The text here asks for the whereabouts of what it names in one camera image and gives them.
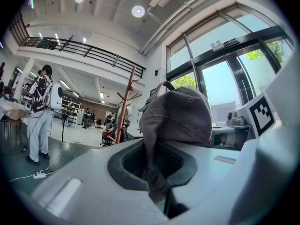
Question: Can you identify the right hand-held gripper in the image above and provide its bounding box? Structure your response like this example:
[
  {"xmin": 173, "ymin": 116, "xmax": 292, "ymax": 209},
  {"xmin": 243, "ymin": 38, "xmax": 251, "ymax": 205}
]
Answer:
[{"xmin": 210, "ymin": 91, "xmax": 278, "ymax": 151}]

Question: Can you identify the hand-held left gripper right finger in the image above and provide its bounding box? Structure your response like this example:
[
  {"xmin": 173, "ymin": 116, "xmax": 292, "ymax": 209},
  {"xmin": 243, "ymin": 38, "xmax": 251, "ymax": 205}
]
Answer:
[{"xmin": 159, "ymin": 122, "xmax": 300, "ymax": 225}]

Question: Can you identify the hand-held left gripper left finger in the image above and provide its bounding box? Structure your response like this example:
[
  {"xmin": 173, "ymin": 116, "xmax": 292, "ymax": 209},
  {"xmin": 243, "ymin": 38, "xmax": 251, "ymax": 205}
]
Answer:
[{"xmin": 32, "ymin": 139, "xmax": 170, "ymax": 225}]

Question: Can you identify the grey baseball cap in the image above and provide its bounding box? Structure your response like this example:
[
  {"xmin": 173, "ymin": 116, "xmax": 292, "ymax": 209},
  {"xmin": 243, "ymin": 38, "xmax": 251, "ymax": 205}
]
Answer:
[{"xmin": 138, "ymin": 80, "xmax": 213, "ymax": 205}]

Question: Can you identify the reddish-brown wooden coat rack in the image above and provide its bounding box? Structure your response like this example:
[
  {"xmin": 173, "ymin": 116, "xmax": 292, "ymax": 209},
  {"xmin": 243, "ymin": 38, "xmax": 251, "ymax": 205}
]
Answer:
[{"xmin": 116, "ymin": 66, "xmax": 144, "ymax": 145}]

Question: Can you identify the black framed glass door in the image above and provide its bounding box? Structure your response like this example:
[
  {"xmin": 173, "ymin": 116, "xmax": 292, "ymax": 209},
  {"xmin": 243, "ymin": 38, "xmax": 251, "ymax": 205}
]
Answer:
[{"xmin": 165, "ymin": 2, "xmax": 296, "ymax": 135}]

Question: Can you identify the white power strip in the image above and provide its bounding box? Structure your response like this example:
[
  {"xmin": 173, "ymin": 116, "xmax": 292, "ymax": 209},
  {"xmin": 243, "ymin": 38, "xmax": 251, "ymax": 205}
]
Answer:
[{"xmin": 32, "ymin": 171, "xmax": 47, "ymax": 180}]

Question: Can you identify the red office chair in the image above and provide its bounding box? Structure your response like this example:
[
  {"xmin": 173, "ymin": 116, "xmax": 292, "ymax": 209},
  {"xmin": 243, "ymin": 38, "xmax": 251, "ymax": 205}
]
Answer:
[{"xmin": 100, "ymin": 125, "xmax": 118, "ymax": 148}]

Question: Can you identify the dark exit sign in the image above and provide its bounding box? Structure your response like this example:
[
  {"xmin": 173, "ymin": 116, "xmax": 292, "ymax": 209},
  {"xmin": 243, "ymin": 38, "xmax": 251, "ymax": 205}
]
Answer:
[{"xmin": 223, "ymin": 38, "xmax": 240, "ymax": 47}]

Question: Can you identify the white emergency light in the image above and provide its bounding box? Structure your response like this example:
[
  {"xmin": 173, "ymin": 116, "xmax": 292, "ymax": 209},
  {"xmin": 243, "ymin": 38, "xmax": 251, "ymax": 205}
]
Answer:
[{"xmin": 210, "ymin": 40, "xmax": 224, "ymax": 53}]

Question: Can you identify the white shelf unit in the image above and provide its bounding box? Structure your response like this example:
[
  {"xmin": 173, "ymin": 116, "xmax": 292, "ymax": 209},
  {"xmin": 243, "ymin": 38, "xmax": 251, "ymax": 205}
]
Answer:
[{"xmin": 61, "ymin": 99, "xmax": 82, "ymax": 128}]

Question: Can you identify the table with pale cloth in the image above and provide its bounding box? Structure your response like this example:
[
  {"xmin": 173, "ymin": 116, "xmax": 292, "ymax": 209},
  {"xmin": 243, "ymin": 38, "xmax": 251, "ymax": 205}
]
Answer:
[{"xmin": 0, "ymin": 98, "xmax": 30, "ymax": 150}]

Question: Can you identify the dark balcony railing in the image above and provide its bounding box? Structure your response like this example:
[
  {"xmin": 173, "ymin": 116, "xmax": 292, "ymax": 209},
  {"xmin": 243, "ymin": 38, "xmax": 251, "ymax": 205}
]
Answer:
[{"xmin": 9, "ymin": 10, "xmax": 147, "ymax": 79}]

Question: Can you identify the white power cable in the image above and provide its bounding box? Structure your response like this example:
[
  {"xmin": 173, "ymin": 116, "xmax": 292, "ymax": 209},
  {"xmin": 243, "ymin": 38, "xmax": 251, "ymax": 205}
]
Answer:
[{"xmin": 8, "ymin": 139, "xmax": 82, "ymax": 182}]

